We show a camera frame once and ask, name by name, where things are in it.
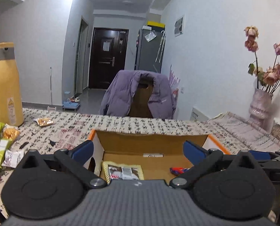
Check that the calligraphy print tablecloth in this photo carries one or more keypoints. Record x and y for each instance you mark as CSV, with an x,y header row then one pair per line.
x,y
69,130

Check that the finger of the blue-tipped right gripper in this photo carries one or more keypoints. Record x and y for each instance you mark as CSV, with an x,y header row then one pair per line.
x,y
265,156

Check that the pink patterned folded cloth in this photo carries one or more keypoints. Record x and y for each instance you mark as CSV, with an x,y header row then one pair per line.
x,y
247,132

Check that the white snack packet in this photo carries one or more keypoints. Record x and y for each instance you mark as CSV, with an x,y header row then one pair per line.
x,y
12,159

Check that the wooden chair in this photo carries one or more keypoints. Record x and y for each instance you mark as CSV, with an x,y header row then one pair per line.
x,y
139,106

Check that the brown white packet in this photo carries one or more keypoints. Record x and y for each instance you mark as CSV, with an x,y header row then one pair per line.
x,y
115,171

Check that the purple puffer jacket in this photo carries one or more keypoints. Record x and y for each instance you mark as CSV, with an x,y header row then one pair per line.
x,y
118,98

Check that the red blue candy wrapper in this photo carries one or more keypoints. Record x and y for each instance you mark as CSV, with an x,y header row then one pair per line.
x,y
178,170

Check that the small orange snack packet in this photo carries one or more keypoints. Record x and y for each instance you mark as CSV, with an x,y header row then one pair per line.
x,y
44,122

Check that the wall electrical panel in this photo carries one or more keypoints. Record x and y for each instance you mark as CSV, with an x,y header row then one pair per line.
x,y
178,29

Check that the yellow box on refrigerator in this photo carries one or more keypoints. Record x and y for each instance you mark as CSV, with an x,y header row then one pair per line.
x,y
155,24

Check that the yellow thermos bottle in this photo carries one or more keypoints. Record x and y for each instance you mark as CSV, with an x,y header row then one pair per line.
x,y
11,111

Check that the orange cardboard snack box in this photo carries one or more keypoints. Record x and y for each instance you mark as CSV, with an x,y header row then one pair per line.
x,y
155,153

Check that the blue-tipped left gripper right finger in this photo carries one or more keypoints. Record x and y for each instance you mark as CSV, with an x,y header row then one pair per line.
x,y
204,162

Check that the dark entrance door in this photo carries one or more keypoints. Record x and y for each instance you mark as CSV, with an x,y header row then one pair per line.
x,y
107,57

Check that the orange cracker packet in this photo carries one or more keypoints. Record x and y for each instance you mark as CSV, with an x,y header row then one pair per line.
x,y
10,132

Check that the blue step stool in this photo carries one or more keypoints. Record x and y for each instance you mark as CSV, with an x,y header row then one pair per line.
x,y
68,105

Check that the dried pink roses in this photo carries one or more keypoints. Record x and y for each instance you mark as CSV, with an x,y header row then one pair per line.
x,y
266,65

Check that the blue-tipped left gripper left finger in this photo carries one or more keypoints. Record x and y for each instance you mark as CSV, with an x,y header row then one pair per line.
x,y
84,162

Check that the pink textured vase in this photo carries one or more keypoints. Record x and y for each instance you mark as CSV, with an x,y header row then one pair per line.
x,y
260,108

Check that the grey refrigerator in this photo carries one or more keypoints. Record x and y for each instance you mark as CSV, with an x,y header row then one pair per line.
x,y
149,50

